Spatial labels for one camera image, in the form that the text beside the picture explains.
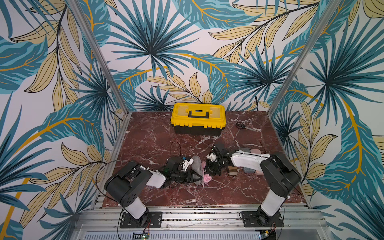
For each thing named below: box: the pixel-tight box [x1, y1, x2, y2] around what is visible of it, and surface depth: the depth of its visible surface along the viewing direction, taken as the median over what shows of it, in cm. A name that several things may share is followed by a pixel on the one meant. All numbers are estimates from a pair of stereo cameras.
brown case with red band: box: [227, 166, 238, 176], surface depth 89 cm
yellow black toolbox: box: [170, 102, 227, 136], surface depth 97 cm
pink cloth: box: [201, 160, 212, 188], surface depth 85 cm
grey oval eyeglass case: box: [191, 155, 205, 185], surface depth 85 cm
